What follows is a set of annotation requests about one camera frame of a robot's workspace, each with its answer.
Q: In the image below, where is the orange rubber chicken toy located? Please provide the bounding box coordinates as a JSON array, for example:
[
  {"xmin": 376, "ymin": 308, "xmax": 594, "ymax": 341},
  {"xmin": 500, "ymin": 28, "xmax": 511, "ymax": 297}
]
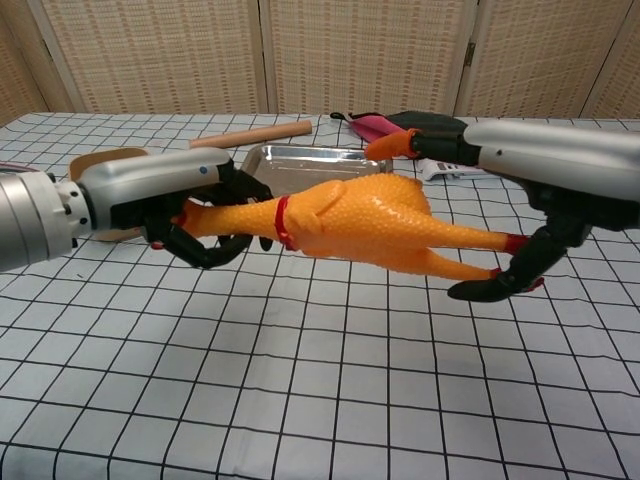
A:
[{"xmin": 149, "ymin": 174, "xmax": 545, "ymax": 294}]

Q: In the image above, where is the white black checkered tablecloth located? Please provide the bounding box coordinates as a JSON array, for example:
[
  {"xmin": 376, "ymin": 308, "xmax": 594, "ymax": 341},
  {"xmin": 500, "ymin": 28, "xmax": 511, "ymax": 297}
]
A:
[{"xmin": 0, "ymin": 112, "xmax": 640, "ymax": 480}]

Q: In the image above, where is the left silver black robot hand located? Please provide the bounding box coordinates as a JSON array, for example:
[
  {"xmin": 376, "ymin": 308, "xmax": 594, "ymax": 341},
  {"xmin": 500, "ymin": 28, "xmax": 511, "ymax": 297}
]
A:
[{"xmin": 79, "ymin": 148, "xmax": 275, "ymax": 269}]

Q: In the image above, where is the silver metal tray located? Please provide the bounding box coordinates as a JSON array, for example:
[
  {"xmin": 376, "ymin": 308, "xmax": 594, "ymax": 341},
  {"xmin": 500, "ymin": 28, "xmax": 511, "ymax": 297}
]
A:
[{"xmin": 241, "ymin": 143, "xmax": 394, "ymax": 194}]

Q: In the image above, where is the dark green towel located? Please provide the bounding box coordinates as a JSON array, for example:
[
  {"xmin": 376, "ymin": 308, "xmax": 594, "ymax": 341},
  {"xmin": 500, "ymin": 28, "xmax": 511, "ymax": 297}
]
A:
[{"xmin": 387, "ymin": 110, "xmax": 469, "ymax": 134}]

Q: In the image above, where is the pink towel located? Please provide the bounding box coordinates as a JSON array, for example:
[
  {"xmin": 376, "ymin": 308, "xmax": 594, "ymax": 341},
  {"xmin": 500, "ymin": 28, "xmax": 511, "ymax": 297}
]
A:
[{"xmin": 329, "ymin": 111, "xmax": 401, "ymax": 146}]

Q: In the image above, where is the beige woven folding screen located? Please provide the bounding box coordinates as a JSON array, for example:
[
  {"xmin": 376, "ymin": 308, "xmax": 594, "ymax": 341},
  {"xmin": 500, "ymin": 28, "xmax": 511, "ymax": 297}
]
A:
[{"xmin": 0, "ymin": 0, "xmax": 640, "ymax": 119}]

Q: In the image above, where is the wooden rolling pin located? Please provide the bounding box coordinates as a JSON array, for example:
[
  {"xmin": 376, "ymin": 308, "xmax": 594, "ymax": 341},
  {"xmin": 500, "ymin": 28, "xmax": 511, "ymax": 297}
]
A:
[{"xmin": 189, "ymin": 121, "xmax": 313, "ymax": 149}]

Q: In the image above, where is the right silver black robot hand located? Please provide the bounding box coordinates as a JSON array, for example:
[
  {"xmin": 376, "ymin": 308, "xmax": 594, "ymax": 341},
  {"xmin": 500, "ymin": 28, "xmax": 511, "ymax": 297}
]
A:
[{"xmin": 364, "ymin": 122, "xmax": 640, "ymax": 304}]

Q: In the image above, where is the tan square bowl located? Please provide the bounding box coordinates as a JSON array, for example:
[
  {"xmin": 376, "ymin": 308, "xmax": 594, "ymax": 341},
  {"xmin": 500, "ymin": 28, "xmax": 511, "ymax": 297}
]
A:
[{"xmin": 68, "ymin": 148, "xmax": 151, "ymax": 244}]

